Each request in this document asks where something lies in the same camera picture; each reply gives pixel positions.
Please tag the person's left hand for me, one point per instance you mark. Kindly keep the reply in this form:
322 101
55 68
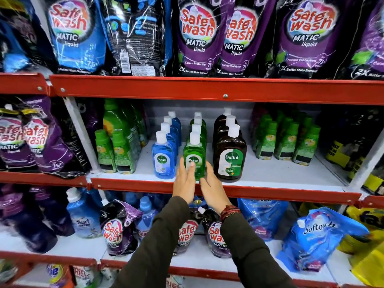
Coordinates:
183 184

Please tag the person's right hand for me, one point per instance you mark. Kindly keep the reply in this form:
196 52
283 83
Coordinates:
214 193

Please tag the person's left thumb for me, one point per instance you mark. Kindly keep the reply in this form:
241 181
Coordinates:
192 172

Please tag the person's right fingers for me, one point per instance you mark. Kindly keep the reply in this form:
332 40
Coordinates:
208 171

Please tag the green liquid bottle white cap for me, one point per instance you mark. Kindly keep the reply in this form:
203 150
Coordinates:
200 133
199 120
194 152
198 114

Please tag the person's right forearm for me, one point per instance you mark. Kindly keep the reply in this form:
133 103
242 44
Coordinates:
252 254

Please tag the person's left forearm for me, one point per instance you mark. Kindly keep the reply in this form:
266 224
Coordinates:
156 245

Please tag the brown liquid bottle white cap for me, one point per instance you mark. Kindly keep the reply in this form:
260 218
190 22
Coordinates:
229 160
223 128
222 116

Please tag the blue liquid bottle white cap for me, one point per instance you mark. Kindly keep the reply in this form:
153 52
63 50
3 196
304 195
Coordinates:
174 124
163 160
177 119
171 137

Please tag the light blue softener bottle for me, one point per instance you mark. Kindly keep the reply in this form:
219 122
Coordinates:
147 215

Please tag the small purple black detergent pouch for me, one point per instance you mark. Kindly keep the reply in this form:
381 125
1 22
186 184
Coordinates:
186 236
118 227
216 239

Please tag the small green cleaner bottle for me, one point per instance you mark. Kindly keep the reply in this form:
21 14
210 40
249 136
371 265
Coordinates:
123 155
104 154

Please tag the large green cleaner bottle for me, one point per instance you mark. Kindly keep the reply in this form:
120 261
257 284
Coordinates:
115 119
139 122

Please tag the group of small green bottles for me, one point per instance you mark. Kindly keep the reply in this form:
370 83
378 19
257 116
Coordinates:
285 140

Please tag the white red detergent packet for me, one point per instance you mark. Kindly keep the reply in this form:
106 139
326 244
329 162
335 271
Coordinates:
174 281

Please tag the blue detergent bottle white cap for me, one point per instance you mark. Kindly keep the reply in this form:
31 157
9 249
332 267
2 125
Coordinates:
84 215

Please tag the white shelf upright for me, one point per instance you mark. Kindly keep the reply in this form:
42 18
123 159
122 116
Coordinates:
81 134
364 164

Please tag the large blue softener pouch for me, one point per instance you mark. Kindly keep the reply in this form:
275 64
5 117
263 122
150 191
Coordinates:
318 239

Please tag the dark purple detergent bottle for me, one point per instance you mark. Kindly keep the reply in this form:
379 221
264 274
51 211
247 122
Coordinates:
27 224
52 209

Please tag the yellow and black packs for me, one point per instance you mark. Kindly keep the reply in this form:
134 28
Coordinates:
354 152

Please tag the black detergent pouch back side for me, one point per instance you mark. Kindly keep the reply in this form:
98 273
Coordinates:
135 35

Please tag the white green detergent packet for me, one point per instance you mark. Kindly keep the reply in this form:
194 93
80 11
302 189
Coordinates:
85 275

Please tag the purple detergent pouch yellow cap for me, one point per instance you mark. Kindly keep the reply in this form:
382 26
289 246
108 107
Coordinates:
13 143
45 140

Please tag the yellow orange detergent packet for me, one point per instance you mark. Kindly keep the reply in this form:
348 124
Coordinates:
57 274

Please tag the yellow softener pouches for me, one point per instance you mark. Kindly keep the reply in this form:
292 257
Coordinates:
367 245

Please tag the blue detergent pouch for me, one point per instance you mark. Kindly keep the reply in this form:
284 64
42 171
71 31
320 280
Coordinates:
78 35

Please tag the grey green packet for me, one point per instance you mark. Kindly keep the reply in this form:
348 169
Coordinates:
6 270

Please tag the dark detergent pouch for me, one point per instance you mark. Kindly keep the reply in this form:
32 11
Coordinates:
21 35

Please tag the long red shelf rail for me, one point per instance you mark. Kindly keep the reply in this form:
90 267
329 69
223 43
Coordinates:
270 193
216 89
195 271

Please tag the short red shelf rail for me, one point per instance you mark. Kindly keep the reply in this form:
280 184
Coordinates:
373 202
45 260
22 83
42 178

